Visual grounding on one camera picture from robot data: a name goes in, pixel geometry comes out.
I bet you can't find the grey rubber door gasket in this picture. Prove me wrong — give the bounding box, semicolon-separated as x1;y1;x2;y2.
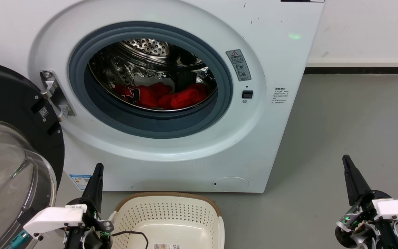
68;21;233;139

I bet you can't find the grey warning sticker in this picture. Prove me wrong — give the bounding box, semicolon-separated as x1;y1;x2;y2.
226;49;252;82

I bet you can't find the dark wall baseboard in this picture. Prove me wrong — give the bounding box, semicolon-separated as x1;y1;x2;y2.
304;66;398;75

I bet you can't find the round filter cover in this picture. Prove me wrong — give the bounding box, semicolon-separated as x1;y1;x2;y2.
212;177;250;192

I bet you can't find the stainless steel washing machine drum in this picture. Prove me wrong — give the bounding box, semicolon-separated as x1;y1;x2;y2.
88;38;218;112

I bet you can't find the white front-load washing machine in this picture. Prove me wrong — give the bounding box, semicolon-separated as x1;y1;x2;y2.
0;0;325;193

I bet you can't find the red clothing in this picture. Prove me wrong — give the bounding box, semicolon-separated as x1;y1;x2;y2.
114;82;209;110

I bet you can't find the thin black cable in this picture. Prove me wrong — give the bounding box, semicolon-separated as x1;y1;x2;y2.
111;231;149;249

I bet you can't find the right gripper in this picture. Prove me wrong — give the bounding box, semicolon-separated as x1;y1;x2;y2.
335;155;398;249

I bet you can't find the silver door hinge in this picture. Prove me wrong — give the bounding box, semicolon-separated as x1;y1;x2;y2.
40;70;76;121

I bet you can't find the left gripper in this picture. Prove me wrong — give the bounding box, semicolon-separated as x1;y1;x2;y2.
64;163;114;249

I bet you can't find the black round washer door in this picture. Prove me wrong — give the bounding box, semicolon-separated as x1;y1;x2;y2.
0;60;65;249

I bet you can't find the cream perforated laundry basket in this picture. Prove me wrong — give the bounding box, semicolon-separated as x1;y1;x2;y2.
108;192;225;249

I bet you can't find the small text label sticker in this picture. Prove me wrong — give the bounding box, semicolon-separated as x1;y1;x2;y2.
272;86;289;105

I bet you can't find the blue energy label sticker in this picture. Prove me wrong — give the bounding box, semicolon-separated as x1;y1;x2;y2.
69;174;92;191

